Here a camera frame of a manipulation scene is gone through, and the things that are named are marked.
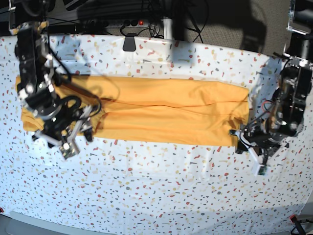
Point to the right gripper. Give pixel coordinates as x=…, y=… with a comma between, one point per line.
x=63, y=118

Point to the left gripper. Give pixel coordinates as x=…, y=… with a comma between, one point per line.
x=256, y=139

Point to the yellow T-shirt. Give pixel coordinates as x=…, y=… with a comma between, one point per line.
x=180, y=111

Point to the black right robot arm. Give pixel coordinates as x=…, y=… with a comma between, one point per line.
x=41, y=71

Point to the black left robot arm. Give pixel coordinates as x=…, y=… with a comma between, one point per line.
x=284, y=118

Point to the terrazzo patterned table cloth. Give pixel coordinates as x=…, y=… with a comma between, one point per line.
x=143, y=188

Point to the red clamp right corner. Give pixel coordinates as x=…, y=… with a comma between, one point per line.
x=293, y=219

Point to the black table clamp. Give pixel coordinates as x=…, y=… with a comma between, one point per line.
x=129, y=43

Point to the white power strip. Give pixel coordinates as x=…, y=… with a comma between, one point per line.
x=120, y=23

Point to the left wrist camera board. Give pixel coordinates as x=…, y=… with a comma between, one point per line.
x=260, y=169

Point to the white metal post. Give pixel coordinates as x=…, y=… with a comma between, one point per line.
x=167, y=28

